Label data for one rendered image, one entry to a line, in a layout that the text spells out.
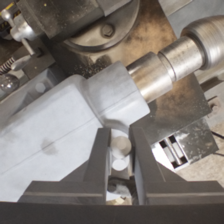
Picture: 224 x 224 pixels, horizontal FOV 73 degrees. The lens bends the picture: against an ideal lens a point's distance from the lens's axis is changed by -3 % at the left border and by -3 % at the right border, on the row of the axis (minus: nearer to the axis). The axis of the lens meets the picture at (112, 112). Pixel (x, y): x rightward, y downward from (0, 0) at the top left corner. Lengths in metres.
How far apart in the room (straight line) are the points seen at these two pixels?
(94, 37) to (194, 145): 0.49
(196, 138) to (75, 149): 0.47
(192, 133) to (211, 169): 1.39
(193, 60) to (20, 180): 0.36
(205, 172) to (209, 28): 1.78
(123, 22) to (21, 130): 0.34
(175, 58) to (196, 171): 1.71
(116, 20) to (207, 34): 0.24
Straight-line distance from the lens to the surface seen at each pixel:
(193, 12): 0.75
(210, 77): 0.62
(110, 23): 0.45
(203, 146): 0.66
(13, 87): 0.33
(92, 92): 0.25
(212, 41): 0.29
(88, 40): 0.44
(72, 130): 0.25
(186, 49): 0.29
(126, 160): 0.24
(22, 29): 0.41
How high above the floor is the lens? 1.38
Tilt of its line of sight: 74 degrees down
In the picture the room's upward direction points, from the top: 175 degrees counter-clockwise
